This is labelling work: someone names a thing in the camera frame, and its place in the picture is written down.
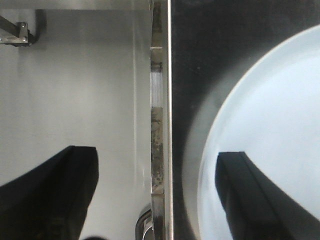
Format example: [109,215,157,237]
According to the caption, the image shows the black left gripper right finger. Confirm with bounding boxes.
[215,152,320,240]

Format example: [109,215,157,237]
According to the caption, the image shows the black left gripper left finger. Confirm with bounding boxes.
[0,145,99,240]

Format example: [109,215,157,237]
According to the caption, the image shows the white round plate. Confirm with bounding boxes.
[197,26,320,240]

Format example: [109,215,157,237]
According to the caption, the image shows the steel table foot bracket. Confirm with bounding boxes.
[0,16,36,47]

